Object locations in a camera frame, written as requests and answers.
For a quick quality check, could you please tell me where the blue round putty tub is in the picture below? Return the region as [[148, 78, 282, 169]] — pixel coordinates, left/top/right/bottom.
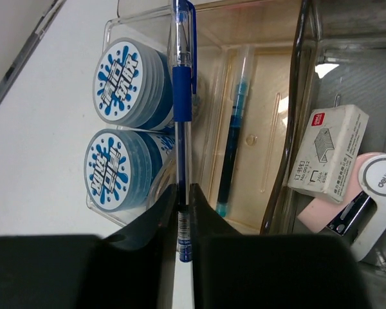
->
[[84, 129, 175, 212], [93, 37, 174, 133]]

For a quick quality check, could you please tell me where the clear three-compartment desk organizer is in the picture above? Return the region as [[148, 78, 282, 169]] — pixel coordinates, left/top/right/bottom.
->
[[84, 1, 386, 277]]

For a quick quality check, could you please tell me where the blue capped dark pen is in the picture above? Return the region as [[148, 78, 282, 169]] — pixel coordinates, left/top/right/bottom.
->
[[216, 45, 254, 218]]

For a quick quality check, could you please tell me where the blue grip gel pen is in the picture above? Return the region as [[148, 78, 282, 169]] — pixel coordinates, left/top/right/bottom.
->
[[172, 1, 197, 263]]

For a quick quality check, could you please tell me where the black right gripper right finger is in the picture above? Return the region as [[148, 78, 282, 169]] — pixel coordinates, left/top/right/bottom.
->
[[189, 184, 370, 308]]

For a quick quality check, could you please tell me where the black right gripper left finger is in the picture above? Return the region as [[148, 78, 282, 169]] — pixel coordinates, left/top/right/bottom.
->
[[0, 185, 178, 308]]

